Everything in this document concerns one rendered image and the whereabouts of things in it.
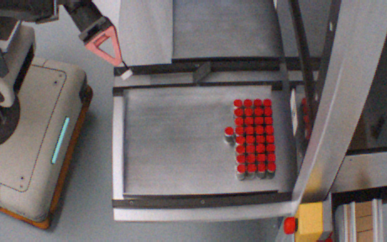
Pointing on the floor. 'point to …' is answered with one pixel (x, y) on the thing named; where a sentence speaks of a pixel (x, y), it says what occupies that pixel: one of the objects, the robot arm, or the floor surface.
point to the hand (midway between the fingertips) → (117, 60)
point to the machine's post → (342, 97)
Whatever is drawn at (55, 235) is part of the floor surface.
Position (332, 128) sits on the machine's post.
